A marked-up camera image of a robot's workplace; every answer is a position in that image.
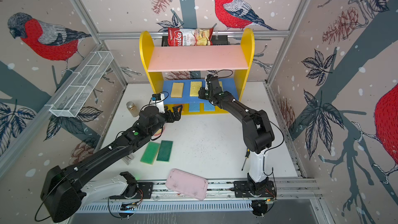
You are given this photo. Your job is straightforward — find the yellow smiley round sponge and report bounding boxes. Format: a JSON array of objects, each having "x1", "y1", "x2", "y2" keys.
[{"x1": 154, "y1": 126, "x2": 165, "y2": 137}]

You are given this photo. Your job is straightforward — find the yellow shelf pink blue boards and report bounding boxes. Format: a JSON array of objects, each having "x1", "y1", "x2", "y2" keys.
[{"x1": 140, "y1": 29, "x2": 255, "y2": 115}]

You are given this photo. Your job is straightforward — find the dark green scouring sponge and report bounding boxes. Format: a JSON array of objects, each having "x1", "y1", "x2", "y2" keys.
[{"x1": 157, "y1": 140, "x2": 173, "y2": 162}]

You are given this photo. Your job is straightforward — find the black box behind shelf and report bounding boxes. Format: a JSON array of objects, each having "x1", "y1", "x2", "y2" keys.
[{"x1": 161, "y1": 36, "x2": 229, "y2": 47}]

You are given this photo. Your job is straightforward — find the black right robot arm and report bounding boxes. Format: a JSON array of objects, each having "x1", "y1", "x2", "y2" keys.
[{"x1": 199, "y1": 74, "x2": 275, "y2": 196}]

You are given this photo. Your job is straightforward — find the glass spice jar silver lid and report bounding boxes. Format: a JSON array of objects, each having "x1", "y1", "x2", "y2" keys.
[{"x1": 126, "y1": 101, "x2": 140, "y2": 117}]

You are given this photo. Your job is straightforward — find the red chips bag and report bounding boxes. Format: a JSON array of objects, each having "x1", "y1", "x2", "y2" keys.
[{"x1": 167, "y1": 28, "x2": 214, "y2": 40}]

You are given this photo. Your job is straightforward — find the pink plastic tray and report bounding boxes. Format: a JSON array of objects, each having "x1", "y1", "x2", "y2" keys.
[{"x1": 165, "y1": 169, "x2": 208, "y2": 201}]

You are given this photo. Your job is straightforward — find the beige orange-backed sponge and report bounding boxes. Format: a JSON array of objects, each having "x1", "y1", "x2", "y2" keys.
[{"x1": 171, "y1": 83, "x2": 184, "y2": 98}]

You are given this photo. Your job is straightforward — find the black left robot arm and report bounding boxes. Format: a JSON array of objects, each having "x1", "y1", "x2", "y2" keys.
[{"x1": 40, "y1": 105, "x2": 183, "y2": 223}]

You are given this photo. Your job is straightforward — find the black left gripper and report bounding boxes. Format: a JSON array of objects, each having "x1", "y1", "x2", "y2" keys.
[{"x1": 148, "y1": 103, "x2": 182, "y2": 138}]

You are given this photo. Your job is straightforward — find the black yellow screwdriver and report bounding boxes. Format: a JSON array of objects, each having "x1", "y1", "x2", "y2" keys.
[{"x1": 241, "y1": 148, "x2": 250, "y2": 171}]

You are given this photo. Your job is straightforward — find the blue cellulose sponge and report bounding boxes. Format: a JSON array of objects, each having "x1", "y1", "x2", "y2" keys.
[
  {"x1": 204, "y1": 102, "x2": 215, "y2": 112},
  {"x1": 189, "y1": 103, "x2": 201, "y2": 113}
]

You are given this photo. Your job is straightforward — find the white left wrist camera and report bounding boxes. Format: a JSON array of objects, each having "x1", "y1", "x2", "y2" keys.
[{"x1": 149, "y1": 93, "x2": 165, "y2": 113}]

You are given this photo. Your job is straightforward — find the light green sponge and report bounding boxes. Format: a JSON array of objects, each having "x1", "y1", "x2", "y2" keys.
[{"x1": 140, "y1": 142, "x2": 160, "y2": 165}]

